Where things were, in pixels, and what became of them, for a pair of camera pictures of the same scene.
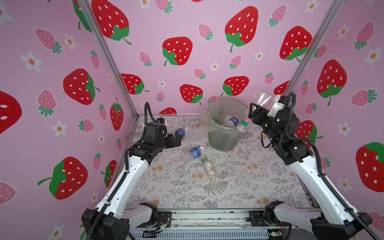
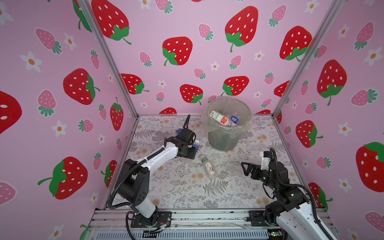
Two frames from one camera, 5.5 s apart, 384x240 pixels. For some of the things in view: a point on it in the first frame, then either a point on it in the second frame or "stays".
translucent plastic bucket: [223, 116] stays
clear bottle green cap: [209, 168] stays
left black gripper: [177, 140] -> [192, 153]
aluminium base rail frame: [220, 223] stays
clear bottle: [262, 99] -> [220, 117]
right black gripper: [257, 119] -> [257, 168]
